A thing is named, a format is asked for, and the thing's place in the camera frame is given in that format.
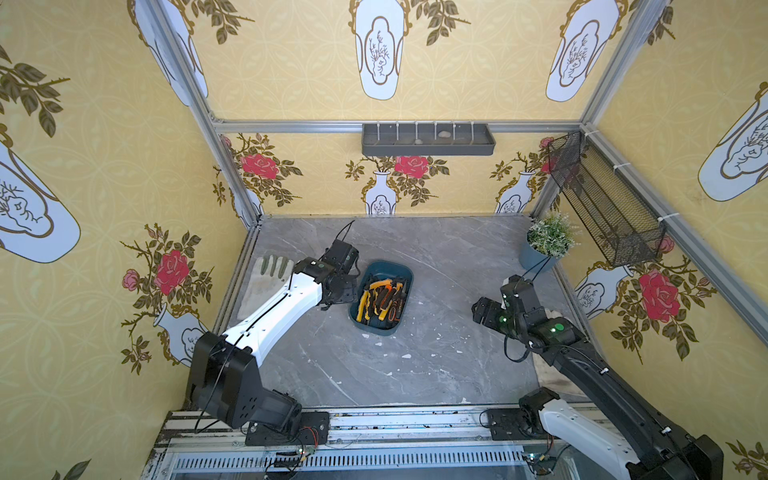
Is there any teal plastic storage box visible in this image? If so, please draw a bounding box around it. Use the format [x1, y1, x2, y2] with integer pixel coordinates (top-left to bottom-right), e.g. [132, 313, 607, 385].
[348, 260, 414, 336]

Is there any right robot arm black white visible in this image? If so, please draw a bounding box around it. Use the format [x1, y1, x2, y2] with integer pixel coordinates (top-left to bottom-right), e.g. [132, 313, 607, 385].
[471, 275, 724, 479]

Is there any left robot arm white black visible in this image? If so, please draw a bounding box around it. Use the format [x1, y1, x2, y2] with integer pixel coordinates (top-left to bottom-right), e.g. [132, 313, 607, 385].
[185, 251, 360, 436]

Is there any blue flower pot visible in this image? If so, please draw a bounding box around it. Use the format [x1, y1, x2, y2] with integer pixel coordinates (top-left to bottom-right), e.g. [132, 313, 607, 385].
[518, 239, 558, 275]

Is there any left work glove beige green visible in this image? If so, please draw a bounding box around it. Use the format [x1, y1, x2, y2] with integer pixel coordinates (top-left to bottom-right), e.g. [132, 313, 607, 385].
[236, 255, 294, 321]

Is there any green white artificial plant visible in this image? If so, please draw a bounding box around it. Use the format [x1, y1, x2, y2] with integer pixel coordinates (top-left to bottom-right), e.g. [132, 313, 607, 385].
[526, 211, 579, 259]

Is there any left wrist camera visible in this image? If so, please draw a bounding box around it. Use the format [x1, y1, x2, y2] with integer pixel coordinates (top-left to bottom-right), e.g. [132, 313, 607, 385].
[323, 239, 359, 271]

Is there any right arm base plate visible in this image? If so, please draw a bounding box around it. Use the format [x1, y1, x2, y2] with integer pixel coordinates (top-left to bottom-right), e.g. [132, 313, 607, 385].
[479, 408, 549, 441]

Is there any black wire mesh basket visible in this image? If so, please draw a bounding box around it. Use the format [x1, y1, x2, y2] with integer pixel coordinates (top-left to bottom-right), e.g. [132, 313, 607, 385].
[546, 132, 666, 267]

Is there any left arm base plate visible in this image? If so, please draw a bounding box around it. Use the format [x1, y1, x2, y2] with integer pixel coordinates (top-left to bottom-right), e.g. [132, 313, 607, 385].
[245, 411, 330, 447]

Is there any grey wall shelf tray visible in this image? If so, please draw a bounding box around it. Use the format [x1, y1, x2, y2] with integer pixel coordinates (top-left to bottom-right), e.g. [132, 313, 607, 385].
[361, 122, 497, 157]

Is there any aluminium front rail frame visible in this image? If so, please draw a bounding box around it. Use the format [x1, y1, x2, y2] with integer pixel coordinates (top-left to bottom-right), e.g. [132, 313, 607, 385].
[140, 404, 637, 480]

